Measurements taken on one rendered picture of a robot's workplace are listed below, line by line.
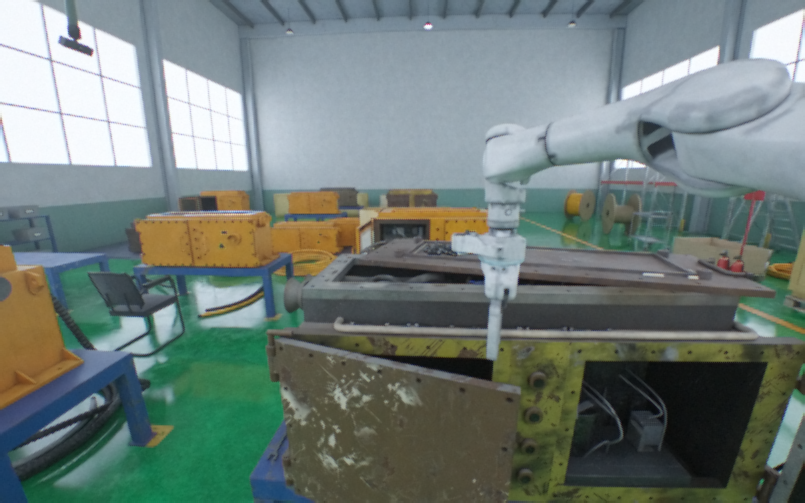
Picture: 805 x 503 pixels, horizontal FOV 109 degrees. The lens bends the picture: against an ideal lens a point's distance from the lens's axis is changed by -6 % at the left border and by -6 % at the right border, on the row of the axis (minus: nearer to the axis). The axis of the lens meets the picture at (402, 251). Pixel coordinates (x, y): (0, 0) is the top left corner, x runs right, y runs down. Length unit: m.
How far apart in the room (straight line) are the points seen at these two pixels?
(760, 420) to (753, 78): 1.17
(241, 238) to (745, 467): 4.10
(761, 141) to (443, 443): 0.77
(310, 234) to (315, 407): 6.31
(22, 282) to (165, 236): 2.31
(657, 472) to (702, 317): 0.52
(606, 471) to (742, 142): 1.13
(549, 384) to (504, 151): 0.71
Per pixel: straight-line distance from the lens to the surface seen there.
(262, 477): 1.43
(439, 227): 3.55
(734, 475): 1.52
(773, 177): 0.36
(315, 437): 1.07
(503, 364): 0.96
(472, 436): 0.84
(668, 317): 1.18
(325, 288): 0.97
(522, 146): 0.50
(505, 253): 0.60
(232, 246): 4.16
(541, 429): 1.12
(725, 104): 0.36
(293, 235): 7.30
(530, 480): 1.23
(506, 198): 0.59
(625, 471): 1.37
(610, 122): 0.45
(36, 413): 2.32
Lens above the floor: 1.66
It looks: 13 degrees down
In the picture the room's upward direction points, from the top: straight up
